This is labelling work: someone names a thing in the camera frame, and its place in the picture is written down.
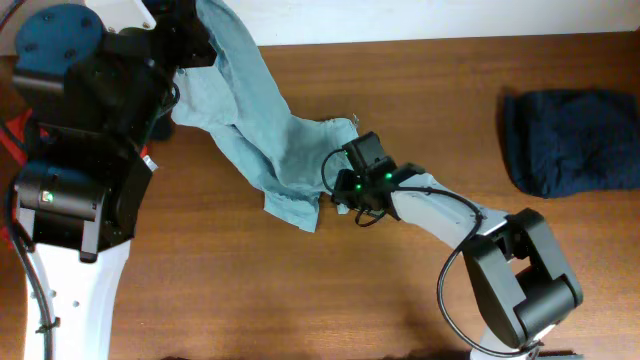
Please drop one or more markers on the light grey-blue t-shirt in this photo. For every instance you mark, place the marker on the light grey-blue t-shirt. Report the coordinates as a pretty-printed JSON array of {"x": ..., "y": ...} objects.
[{"x": 237, "y": 101}]

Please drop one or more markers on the black garment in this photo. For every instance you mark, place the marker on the black garment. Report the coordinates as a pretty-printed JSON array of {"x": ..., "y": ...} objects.
[{"x": 163, "y": 130}]

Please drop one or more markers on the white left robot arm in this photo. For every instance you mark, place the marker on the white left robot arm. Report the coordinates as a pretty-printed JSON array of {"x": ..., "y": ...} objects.
[{"x": 98, "y": 77}]

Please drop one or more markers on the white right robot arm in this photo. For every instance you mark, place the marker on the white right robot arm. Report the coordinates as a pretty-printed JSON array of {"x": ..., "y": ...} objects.
[{"x": 521, "y": 280}]

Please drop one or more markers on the red printed t-shirt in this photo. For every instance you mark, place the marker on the red printed t-shirt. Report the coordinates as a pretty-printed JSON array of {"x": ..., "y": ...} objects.
[{"x": 13, "y": 137}]

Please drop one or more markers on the folded dark navy garment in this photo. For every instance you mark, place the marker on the folded dark navy garment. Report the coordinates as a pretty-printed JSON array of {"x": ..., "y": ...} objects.
[{"x": 562, "y": 142}]

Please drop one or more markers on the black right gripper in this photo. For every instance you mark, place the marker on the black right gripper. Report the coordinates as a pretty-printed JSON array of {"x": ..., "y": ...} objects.
[{"x": 342, "y": 184}]

